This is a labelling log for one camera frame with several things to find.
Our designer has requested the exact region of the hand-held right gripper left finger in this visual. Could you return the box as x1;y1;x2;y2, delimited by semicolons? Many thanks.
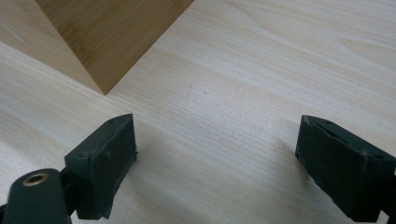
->
64;113;138;220

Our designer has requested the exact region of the wooden box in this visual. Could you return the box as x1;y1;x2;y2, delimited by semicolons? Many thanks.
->
0;0;195;96

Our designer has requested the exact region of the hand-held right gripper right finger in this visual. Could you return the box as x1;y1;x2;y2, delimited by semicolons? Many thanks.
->
294;114;396;223

